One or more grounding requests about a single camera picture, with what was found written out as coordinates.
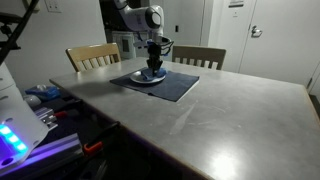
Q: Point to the white double switch plate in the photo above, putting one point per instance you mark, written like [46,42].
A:
[53,5]

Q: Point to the dark blue placemat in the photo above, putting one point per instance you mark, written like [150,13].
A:
[173,88]

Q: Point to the dark wooden chair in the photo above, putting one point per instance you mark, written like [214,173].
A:
[198,52]

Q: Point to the white door sign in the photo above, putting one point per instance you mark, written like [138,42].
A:
[236,3]

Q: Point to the white round plate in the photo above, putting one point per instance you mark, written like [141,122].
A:
[135,78]

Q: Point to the short aluminium profile block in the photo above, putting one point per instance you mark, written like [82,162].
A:
[45,116]

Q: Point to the light wooden chair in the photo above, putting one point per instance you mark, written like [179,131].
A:
[93,50]

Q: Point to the white device with blue light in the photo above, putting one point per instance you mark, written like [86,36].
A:
[56,148]

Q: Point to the small white round object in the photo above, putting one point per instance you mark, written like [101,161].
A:
[31,100]

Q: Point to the blue tissue pack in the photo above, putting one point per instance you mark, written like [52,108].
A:
[45,92]

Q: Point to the blue microfibre cloth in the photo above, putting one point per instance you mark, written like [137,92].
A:
[145,74]

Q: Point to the black camera on stand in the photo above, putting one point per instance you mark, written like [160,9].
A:
[5,20]

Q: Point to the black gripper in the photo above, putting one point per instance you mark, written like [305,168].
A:
[155,53]

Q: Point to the black wall switch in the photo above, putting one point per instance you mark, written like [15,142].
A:
[176,28]

